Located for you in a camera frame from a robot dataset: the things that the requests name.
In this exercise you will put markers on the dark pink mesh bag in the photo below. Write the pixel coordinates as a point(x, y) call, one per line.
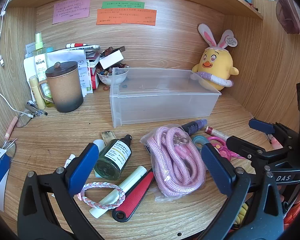
point(290, 12)

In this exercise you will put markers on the small pink object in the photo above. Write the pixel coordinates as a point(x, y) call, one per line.
point(276, 142)

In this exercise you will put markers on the pink paper note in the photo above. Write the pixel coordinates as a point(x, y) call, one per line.
point(71, 8)

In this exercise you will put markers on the small white tube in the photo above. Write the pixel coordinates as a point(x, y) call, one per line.
point(69, 160)

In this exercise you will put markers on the white cap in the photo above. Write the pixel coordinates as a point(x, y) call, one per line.
point(99, 143)

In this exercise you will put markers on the red white lip balm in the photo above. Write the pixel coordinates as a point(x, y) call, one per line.
point(216, 131)

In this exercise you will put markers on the pink pen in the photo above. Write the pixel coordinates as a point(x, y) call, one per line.
point(11, 127)

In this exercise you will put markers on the green spray bottle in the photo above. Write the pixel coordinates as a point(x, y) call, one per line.
point(40, 57)

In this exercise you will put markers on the dark purple bottle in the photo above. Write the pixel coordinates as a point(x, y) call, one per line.
point(191, 127)

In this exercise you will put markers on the red box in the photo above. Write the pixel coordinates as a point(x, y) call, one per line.
point(93, 80)

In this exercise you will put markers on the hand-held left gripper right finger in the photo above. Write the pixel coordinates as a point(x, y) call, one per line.
point(215, 165)

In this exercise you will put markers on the teal tape roll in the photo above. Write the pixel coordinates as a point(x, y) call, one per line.
point(197, 138)

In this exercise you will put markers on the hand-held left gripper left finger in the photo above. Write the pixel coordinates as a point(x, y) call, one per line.
point(83, 162)

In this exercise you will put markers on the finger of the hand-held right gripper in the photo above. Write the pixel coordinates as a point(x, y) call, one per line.
point(242, 147)
point(261, 126)

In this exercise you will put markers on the brown ceramic mug with lid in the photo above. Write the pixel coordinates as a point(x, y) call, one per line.
point(65, 90)

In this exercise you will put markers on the green paper note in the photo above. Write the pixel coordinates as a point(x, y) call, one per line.
point(122, 5)

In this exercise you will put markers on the cream tube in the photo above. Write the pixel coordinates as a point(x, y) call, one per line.
point(35, 90)

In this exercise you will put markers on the eyeglasses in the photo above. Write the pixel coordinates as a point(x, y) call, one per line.
point(23, 120)

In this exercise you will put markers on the red white marker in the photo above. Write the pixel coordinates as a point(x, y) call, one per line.
point(77, 45)

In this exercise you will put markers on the stack of papers and packets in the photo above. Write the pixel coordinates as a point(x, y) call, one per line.
point(75, 57)

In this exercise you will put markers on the pale green white stick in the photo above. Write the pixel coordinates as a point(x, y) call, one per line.
point(135, 177)

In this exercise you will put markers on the dark green glass bottle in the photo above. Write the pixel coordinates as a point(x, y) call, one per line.
point(112, 160)

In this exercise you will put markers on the yellow chick plush toy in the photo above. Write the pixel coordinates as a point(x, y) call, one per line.
point(216, 62)

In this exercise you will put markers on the clear plastic drawer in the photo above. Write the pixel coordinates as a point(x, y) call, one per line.
point(165, 100)

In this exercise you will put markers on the pink scissors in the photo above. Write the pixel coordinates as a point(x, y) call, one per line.
point(215, 139)

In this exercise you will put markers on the white bowl of beads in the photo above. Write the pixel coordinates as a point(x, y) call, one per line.
point(115, 80)

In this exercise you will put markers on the brown leather item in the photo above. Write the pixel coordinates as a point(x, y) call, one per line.
point(110, 50)

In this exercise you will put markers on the orange paper note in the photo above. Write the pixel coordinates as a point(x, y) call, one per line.
point(126, 17)

